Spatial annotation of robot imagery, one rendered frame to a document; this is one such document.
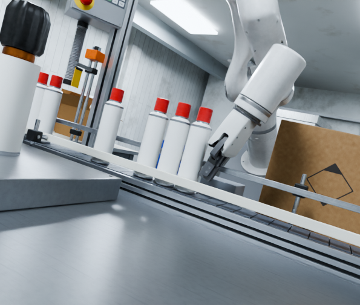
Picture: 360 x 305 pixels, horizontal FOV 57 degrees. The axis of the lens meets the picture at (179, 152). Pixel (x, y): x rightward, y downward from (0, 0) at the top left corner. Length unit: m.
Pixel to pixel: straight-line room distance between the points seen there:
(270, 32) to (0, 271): 0.69
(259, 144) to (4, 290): 1.07
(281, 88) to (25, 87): 0.51
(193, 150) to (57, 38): 5.65
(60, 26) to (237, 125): 5.77
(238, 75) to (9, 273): 0.92
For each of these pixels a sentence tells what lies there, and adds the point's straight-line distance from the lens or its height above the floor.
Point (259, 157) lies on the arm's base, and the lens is 1.34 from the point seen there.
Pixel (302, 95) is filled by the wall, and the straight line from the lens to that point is 9.17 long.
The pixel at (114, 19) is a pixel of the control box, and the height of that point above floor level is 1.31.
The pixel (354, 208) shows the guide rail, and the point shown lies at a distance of 0.77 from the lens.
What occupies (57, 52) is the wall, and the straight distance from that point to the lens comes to 6.33.
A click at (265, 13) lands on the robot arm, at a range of 0.80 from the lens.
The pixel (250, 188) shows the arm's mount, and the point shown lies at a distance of 1.35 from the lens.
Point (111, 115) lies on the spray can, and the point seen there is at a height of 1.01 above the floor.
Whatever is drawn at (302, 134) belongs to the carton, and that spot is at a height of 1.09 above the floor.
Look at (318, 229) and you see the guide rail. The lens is 0.70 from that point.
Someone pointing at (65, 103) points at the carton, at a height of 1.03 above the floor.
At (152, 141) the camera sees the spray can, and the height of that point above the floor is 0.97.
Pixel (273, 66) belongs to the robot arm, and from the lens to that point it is 0.74.
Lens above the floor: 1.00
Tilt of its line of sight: 2 degrees down
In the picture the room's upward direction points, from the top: 15 degrees clockwise
